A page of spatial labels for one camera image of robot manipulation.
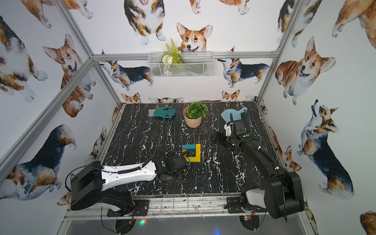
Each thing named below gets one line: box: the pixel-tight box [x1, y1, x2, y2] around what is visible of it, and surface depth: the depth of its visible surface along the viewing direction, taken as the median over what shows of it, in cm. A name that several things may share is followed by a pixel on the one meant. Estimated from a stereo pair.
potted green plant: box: [183, 101, 209, 129], surface depth 99 cm
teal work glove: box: [147, 106, 177, 119], surface depth 117 cm
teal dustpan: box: [220, 107, 249, 124], surface depth 116 cm
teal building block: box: [181, 144, 196, 150], surface depth 97 cm
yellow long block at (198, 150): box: [195, 143, 202, 158], surface depth 96 cm
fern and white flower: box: [161, 38, 183, 76], surface depth 85 cm
